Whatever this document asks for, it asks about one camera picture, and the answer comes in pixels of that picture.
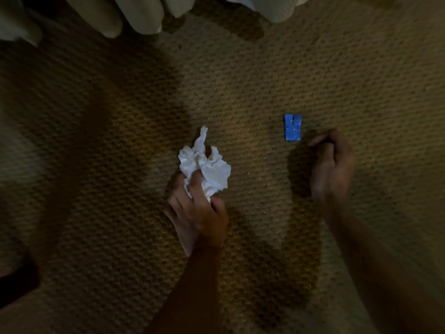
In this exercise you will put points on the person's right hand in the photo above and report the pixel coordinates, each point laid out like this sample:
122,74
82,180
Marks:
335,173

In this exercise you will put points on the person's left hand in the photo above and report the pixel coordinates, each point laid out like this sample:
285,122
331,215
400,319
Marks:
201,226

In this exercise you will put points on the person's left thumb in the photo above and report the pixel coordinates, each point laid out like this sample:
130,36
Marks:
219,206

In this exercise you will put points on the person's right thumb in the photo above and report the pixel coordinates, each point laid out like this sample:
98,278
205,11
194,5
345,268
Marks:
325,154

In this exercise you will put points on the person's left middle finger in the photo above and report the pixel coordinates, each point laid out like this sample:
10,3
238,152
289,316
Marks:
182,191

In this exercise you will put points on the person's left little finger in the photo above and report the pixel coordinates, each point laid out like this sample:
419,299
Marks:
170,216

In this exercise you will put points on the white tissue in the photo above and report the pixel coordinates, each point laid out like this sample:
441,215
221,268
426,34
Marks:
208,166

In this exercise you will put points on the person's right forearm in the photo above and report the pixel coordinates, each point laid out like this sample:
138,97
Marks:
379,274

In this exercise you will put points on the person's left forearm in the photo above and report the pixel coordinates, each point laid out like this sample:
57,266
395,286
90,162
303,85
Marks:
194,292

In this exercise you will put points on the small blue notched block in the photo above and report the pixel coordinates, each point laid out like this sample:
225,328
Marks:
292,127

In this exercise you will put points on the white textured cloth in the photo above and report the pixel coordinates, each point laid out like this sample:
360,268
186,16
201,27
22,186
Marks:
271,6

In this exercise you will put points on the white draped curtain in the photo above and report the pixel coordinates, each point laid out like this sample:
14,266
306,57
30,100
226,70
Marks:
135,13

